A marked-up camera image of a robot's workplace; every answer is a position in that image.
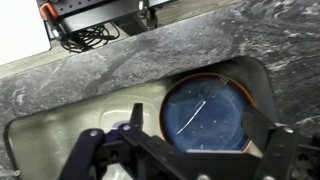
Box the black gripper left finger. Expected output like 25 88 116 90
58 102 188 180

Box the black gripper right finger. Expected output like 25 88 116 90
186 105 320 180

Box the stainless steel sink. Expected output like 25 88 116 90
3 54 281 180

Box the blue round plate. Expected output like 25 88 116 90
159 72 258 154

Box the clear thin straw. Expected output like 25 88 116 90
0 169 22 178

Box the white paper booklet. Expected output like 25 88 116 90
0 0 53 66

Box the black cable bundle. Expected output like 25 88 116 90
59 22 121 54

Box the orange handled clamp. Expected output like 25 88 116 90
39 3 59 22

